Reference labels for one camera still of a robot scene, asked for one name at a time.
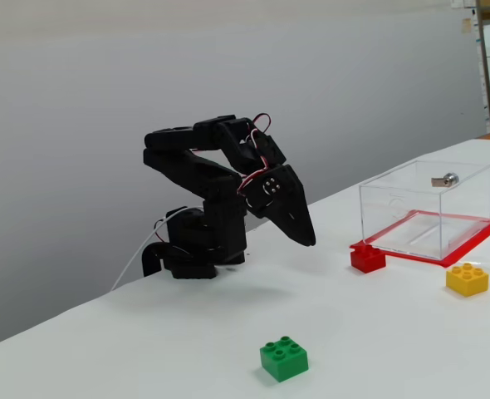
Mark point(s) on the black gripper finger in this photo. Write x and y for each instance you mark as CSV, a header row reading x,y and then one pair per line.
x,y
292,212

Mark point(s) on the red lego brick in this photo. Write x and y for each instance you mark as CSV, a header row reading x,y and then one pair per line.
x,y
367,261

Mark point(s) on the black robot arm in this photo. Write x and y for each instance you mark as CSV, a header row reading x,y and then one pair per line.
x,y
195,174

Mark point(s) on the transparent plastic box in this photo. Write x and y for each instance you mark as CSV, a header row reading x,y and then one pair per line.
x,y
398,195

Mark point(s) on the green lego brick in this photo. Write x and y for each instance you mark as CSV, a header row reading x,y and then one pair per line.
x,y
284,361

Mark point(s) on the yellow lego brick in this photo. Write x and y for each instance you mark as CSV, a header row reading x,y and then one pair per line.
x,y
467,280

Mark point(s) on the black table clamp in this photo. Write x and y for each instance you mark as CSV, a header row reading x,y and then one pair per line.
x,y
149,259

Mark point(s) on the silver cam lock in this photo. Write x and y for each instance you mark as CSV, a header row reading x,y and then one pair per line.
x,y
448,179

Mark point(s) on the red tape frame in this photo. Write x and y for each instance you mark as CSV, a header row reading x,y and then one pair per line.
x,y
469,245

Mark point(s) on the metal shelf post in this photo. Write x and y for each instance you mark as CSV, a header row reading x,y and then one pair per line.
x,y
486,62

